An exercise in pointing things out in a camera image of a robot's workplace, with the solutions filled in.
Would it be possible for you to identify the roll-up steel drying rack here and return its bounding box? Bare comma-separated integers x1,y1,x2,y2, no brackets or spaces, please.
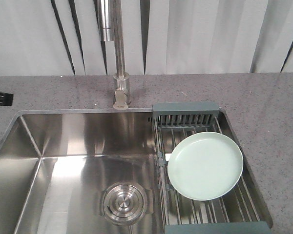
152,102,272,234

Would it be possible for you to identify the white pleated curtain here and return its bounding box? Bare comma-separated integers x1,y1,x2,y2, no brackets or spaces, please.
0,0,293,76

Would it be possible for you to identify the chrome kitchen faucet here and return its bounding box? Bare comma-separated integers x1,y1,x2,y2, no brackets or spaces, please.
97,0,131,111

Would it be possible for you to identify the round steel sink drain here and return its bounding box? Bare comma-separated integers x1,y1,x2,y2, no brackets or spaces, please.
100,183,154,226

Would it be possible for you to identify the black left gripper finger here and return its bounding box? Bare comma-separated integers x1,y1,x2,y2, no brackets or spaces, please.
0,92,14,106

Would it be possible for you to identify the mint green round plate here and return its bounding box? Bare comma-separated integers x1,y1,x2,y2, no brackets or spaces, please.
167,132,244,201

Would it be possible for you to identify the stainless steel sink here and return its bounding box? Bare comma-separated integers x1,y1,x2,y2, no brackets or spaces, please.
0,108,274,234

